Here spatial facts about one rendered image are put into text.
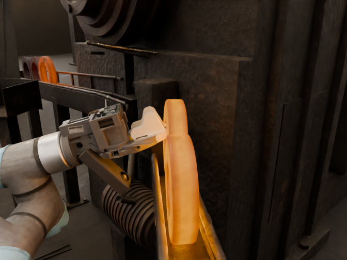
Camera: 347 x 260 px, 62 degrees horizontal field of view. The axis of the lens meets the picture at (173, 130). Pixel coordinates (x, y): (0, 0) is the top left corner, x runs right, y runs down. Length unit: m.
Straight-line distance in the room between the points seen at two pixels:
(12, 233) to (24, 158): 0.13
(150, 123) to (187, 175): 0.20
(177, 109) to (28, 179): 0.30
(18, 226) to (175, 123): 0.31
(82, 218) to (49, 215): 1.05
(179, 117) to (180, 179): 0.17
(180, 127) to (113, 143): 0.13
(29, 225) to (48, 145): 0.14
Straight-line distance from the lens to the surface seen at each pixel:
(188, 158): 0.37
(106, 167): 0.56
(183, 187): 0.36
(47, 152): 0.56
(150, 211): 0.72
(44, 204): 0.61
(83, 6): 0.92
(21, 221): 0.57
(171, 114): 0.50
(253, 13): 0.76
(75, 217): 1.67
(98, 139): 0.53
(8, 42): 3.90
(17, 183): 0.61
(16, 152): 0.59
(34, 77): 1.94
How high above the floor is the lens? 0.95
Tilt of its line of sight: 20 degrees down
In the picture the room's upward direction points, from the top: straight up
